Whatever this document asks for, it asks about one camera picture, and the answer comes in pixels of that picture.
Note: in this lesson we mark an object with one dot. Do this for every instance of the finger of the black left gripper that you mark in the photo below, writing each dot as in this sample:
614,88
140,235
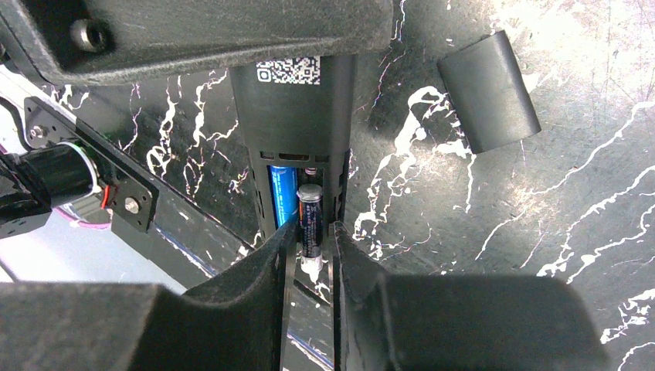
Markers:
115,42

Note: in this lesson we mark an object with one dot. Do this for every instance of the black battery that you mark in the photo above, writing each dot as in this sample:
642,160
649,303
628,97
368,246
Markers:
311,224

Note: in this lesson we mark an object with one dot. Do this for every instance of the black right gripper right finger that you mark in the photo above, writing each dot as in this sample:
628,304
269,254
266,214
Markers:
392,321

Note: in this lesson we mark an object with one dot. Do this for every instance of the blue battery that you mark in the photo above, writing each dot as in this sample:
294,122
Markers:
284,188

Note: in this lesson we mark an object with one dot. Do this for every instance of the black remote battery cover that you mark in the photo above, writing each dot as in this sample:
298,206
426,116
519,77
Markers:
487,90

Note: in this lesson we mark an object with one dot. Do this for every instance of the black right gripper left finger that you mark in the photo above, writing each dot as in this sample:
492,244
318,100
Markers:
237,320

